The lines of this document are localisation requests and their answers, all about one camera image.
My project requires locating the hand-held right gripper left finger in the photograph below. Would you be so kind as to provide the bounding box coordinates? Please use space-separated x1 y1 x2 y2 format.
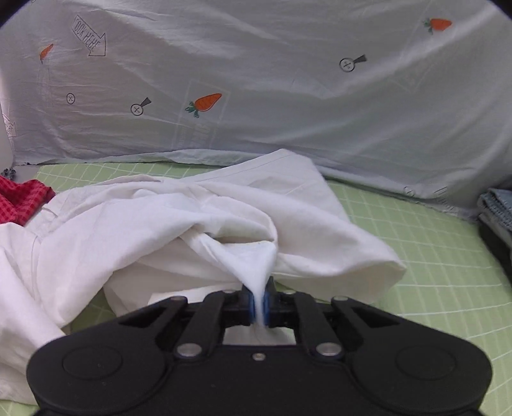
115 289 256 357

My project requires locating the white shirt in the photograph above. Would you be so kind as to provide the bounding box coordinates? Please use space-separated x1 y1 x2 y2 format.
0 149 407 404

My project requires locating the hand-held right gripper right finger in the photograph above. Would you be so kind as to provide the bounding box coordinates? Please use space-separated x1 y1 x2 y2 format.
264 277 397 357

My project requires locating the carrot-printed grey sheet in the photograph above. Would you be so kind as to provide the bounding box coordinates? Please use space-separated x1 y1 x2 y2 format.
0 0 512 220

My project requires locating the red checked cloth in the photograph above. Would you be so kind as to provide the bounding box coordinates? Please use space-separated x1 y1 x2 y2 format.
0 176 56 227

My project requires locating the black garment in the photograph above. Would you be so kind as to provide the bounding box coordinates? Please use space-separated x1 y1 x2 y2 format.
479 225 512 276

